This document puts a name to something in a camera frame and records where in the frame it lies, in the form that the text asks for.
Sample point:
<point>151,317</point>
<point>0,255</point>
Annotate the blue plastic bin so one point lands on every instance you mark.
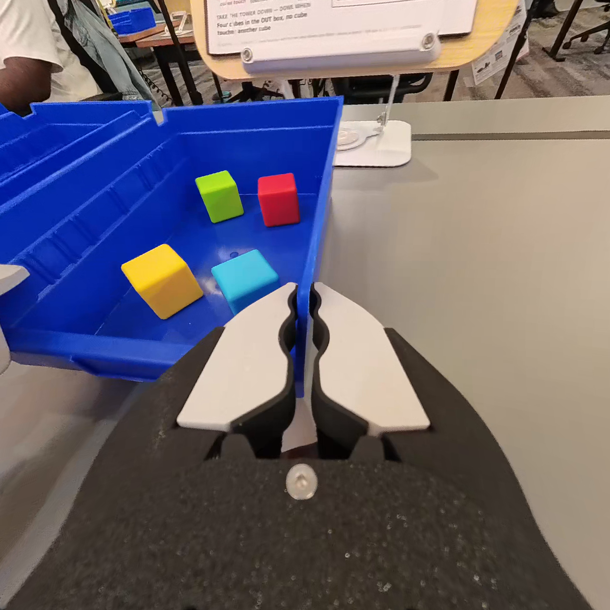
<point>95,190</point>
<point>131,21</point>

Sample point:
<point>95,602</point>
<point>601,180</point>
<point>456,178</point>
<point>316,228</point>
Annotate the yellow cube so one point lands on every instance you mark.
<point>162,281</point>

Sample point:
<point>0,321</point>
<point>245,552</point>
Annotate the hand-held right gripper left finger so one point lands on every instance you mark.
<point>238,376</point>

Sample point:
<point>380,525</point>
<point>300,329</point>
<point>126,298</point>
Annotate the printed paper sheet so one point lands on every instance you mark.
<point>498,52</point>

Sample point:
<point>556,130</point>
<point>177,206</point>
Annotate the printed instruction sheet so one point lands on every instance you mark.
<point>333,28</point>

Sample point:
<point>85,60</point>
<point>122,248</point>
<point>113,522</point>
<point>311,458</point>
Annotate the red cube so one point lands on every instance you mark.
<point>279,200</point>

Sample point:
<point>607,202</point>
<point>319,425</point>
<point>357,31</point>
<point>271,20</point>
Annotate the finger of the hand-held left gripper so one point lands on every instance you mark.
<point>12,276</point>
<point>4,352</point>

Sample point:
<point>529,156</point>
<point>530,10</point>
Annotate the light blue cube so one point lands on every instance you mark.
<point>245,279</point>

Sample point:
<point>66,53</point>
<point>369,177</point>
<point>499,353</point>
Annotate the green cube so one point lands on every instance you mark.
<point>219,196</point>

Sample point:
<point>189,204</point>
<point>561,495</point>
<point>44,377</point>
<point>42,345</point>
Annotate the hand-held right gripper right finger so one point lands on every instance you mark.
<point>371,376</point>

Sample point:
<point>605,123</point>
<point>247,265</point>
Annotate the wooden board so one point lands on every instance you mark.
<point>491,43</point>

